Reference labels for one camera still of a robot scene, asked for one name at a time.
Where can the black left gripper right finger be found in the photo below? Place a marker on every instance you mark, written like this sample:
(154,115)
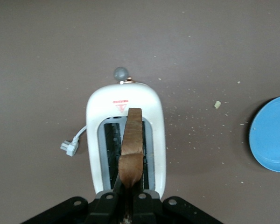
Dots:
(143,207)

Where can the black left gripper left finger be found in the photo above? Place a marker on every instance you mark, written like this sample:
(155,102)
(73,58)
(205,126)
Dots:
(102,207)

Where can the toasted bread slice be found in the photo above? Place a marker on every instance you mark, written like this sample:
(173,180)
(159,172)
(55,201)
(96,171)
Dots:
(131,140)

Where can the blue plate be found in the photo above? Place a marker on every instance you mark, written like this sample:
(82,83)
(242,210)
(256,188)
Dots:
(273,135)

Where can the white toaster power plug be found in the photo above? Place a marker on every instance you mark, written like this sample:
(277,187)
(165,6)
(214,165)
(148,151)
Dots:
(71,145)

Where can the white two-slot toaster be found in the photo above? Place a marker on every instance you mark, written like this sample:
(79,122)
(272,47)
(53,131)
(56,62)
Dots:
(95,121)

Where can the large bread crumb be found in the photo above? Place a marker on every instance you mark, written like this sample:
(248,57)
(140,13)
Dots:
(217,104)

